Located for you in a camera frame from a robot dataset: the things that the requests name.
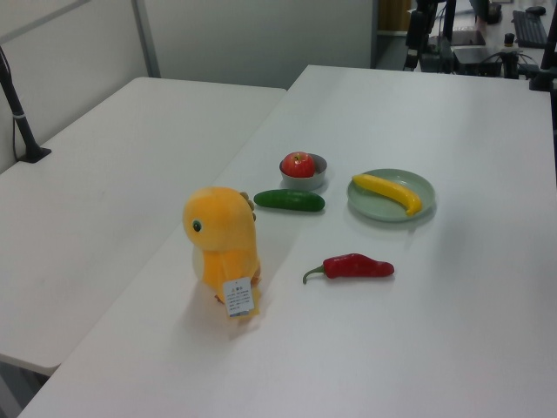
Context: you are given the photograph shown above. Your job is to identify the black clamp stand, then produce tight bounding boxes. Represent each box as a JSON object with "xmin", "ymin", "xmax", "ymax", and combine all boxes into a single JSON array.
[{"xmin": 527, "ymin": 25, "xmax": 557, "ymax": 92}]

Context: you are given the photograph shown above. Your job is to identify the black camera stand pole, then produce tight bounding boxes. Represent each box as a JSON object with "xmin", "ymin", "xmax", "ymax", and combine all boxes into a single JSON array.
[{"xmin": 0, "ymin": 45, "xmax": 52, "ymax": 165}]

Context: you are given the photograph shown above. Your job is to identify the pale green plastic plate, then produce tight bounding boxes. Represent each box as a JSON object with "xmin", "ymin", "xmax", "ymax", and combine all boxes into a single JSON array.
[{"xmin": 346, "ymin": 168, "xmax": 437, "ymax": 223}]

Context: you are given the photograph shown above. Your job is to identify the orange plush bird toy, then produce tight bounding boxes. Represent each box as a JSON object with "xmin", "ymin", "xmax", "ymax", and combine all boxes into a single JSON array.
[{"xmin": 181, "ymin": 185, "xmax": 265, "ymax": 323}]

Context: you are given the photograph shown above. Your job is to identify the black keyboard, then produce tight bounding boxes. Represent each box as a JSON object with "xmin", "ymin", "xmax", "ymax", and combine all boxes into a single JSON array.
[{"xmin": 512, "ymin": 10, "xmax": 547, "ymax": 48}]

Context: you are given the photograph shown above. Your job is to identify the green cucumber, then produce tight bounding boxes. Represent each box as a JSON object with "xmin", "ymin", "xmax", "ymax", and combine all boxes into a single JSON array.
[{"xmin": 253, "ymin": 189, "xmax": 326, "ymax": 213}]

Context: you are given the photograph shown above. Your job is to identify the white side table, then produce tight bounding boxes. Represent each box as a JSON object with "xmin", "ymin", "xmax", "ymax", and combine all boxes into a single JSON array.
[{"xmin": 0, "ymin": 77, "xmax": 288, "ymax": 378}]

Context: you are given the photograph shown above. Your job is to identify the small grey bowl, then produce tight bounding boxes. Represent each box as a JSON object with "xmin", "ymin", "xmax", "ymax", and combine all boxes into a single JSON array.
[{"xmin": 278, "ymin": 152, "xmax": 329, "ymax": 192}]

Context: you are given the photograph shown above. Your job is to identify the red apple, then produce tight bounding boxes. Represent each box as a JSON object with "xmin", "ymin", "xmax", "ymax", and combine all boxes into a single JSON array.
[{"xmin": 281, "ymin": 152, "xmax": 316, "ymax": 179}]

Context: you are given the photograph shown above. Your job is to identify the red chili pepper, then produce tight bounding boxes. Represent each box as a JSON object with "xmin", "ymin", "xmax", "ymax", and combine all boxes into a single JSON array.
[{"xmin": 302, "ymin": 253, "xmax": 396, "ymax": 285}]

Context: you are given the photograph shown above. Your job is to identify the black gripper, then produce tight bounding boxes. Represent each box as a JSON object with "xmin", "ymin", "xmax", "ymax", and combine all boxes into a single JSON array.
[{"xmin": 403, "ymin": 9, "xmax": 432, "ymax": 71}]

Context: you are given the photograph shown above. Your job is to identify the black computer box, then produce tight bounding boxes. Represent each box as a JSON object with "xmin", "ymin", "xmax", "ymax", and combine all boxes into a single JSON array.
[{"xmin": 452, "ymin": 46, "xmax": 504, "ymax": 78}]

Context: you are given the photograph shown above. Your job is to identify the yellow banana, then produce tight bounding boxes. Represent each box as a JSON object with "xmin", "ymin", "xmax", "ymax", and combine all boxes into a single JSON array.
[{"xmin": 352, "ymin": 173, "xmax": 423, "ymax": 218}]

